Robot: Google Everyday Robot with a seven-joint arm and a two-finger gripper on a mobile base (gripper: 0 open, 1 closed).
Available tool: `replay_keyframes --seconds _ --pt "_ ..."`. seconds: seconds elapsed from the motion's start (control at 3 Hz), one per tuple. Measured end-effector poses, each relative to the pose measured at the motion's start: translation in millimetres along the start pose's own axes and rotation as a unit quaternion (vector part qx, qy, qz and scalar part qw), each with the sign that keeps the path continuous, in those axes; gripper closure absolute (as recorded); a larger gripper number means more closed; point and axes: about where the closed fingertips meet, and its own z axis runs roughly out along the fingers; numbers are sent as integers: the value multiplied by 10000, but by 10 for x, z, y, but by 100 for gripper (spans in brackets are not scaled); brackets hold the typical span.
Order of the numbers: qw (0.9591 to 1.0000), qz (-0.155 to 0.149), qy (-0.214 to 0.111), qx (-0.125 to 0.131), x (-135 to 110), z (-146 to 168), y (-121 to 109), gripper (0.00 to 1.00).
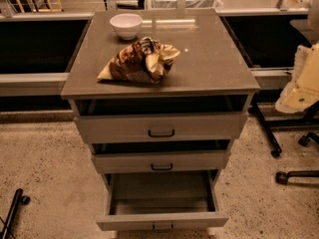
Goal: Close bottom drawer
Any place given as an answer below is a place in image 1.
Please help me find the grey bottom drawer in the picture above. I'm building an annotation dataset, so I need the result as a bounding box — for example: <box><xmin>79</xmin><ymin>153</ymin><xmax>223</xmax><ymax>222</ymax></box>
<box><xmin>97</xmin><ymin>170</ymin><xmax>228</xmax><ymax>232</ymax></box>

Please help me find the grey drawer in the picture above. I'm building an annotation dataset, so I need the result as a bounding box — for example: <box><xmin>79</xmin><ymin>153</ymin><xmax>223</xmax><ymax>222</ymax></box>
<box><xmin>73</xmin><ymin>95</ymin><xmax>247</xmax><ymax>143</ymax></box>
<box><xmin>92</xmin><ymin>139</ymin><xmax>232</xmax><ymax>173</ymax></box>
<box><xmin>97</xmin><ymin>170</ymin><xmax>228</xmax><ymax>232</ymax></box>

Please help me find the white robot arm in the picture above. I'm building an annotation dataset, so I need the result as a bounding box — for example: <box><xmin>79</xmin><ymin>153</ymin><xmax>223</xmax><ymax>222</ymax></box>
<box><xmin>275</xmin><ymin>0</ymin><xmax>319</xmax><ymax>114</ymax></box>

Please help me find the grey top drawer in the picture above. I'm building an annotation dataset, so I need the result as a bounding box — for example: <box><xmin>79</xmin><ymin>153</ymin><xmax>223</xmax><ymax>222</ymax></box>
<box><xmin>73</xmin><ymin>95</ymin><xmax>247</xmax><ymax>143</ymax></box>

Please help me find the grey drawer cabinet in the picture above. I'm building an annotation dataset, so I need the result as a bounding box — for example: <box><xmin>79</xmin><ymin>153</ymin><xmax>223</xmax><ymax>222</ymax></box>
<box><xmin>60</xmin><ymin>8</ymin><xmax>261</xmax><ymax>239</ymax></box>

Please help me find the grey middle drawer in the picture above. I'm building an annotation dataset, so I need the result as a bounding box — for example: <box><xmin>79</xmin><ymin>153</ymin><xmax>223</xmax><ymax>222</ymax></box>
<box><xmin>92</xmin><ymin>139</ymin><xmax>232</xmax><ymax>173</ymax></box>

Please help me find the brown crumpled snack bag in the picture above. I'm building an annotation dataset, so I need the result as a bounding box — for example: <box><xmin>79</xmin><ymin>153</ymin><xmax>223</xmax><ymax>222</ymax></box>
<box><xmin>97</xmin><ymin>37</ymin><xmax>180</xmax><ymax>84</ymax></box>

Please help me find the white bowl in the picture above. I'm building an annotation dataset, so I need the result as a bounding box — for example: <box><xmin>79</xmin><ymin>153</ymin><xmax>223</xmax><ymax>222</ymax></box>
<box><xmin>110</xmin><ymin>13</ymin><xmax>143</xmax><ymax>40</ymax></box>

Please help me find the black caster leg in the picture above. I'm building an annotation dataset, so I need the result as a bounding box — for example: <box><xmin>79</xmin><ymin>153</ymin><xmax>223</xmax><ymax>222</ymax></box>
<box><xmin>275</xmin><ymin>170</ymin><xmax>319</xmax><ymax>185</ymax></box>

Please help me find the black wheeled stand base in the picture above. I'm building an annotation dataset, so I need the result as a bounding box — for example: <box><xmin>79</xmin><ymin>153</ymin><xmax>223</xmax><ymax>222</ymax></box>
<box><xmin>249</xmin><ymin>95</ymin><xmax>319</xmax><ymax>158</ymax></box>

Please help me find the black stand leg left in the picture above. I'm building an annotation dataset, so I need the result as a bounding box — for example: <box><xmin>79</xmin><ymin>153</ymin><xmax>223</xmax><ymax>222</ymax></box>
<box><xmin>0</xmin><ymin>188</ymin><xmax>31</xmax><ymax>239</ymax></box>

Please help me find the wire basket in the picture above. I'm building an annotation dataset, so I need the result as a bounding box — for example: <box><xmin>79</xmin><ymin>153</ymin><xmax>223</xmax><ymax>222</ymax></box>
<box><xmin>145</xmin><ymin>0</ymin><xmax>223</xmax><ymax>10</ymax></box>

